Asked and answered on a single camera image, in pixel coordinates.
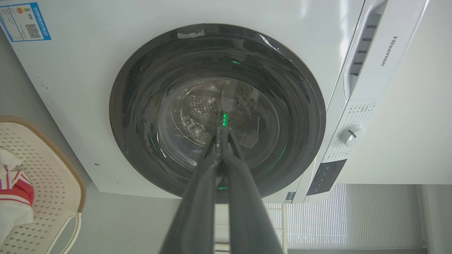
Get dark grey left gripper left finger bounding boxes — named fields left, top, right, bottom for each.
left=159, top=128, right=222, bottom=254

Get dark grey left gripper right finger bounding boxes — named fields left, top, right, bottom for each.
left=221, top=128, right=284, bottom=254

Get cream perforated laundry basket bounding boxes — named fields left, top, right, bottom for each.
left=0, top=115, right=87, bottom=254

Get black display panel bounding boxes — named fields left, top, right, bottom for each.
left=306, top=159, right=347, bottom=196

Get white vertical window blinds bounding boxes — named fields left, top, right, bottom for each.
left=263, top=183, right=424, bottom=249

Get round dark washing machine door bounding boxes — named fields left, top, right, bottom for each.
left=109, top=23, right=326, bottom=199

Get white control knob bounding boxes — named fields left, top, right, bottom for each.
left=339, top=125, right=367, bottom=147

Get white Hisense washing machine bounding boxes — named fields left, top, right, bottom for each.
left=0, top=0, right=430, bottom=204

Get white and red striped garment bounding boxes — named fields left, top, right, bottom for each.
left=0, top=149, right=35, bottom=247

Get white detergent drawer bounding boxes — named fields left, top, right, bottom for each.
left=343, top=0, right=430, bottom=101

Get blue energy label sticker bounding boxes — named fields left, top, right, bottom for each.
left=0, top=2, right=52, bottom=42

